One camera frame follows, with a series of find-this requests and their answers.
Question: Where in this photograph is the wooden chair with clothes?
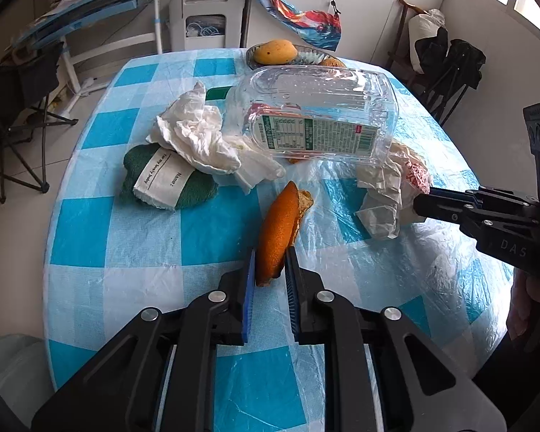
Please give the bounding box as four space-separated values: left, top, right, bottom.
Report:
384 0 486 126

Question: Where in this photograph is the curled orange peel piece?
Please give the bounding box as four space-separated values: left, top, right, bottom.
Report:
255 181 314 287

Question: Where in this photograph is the white paper bag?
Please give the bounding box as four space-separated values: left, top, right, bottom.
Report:
355 140 432 240

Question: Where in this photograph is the green cloth with white label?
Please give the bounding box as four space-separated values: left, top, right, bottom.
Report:
121 143 218 211

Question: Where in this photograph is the black folding camp chair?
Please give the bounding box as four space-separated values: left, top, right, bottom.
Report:
0 42 78 204

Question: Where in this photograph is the crumpled white tissue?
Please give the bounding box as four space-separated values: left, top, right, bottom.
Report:
146 82 285 193

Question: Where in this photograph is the glass fruit dish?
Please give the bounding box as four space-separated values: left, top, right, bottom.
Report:
246 44 344 70

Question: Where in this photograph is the yellow mango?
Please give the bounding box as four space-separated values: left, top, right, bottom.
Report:
253 39 298 66

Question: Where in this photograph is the clear plastic bottle green label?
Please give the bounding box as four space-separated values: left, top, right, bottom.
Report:
223 66 399 167

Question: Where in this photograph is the colourful hanging bag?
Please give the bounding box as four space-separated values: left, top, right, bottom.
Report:
256 0 342 51

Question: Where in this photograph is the pale green stool seat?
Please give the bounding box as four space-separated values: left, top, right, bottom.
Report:
0 334 54 427

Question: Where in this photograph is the blue tilting study desk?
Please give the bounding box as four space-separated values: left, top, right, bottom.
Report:
11 0 163 96

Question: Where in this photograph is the white cabinet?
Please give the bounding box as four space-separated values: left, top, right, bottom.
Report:
243 0 450 67

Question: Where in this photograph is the person's right hand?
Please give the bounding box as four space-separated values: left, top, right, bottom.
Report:
506 268 540 340

